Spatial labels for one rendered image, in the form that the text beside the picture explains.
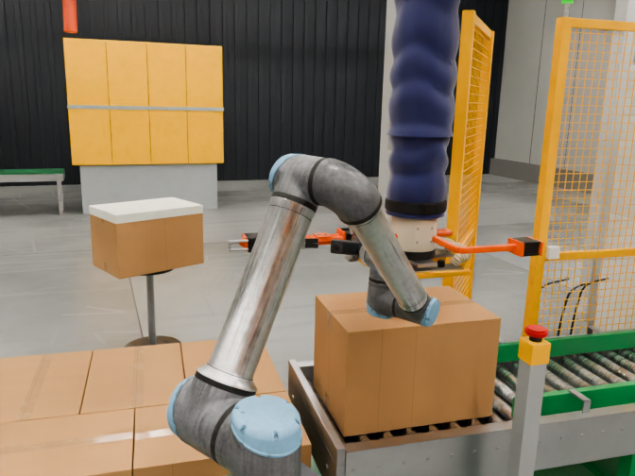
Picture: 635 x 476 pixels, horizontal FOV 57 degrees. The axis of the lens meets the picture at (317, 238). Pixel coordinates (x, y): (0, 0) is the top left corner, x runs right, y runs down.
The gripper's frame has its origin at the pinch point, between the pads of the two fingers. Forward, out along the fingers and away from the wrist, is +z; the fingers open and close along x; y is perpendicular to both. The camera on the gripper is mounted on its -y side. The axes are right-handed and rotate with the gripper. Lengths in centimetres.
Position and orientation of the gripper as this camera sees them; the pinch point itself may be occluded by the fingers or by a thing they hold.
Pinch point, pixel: (345, 238)
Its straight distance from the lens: 211.5
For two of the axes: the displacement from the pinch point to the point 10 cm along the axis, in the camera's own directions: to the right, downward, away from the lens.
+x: 0.2, -9.7, -2.3
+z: -2.9, -2.2, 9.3
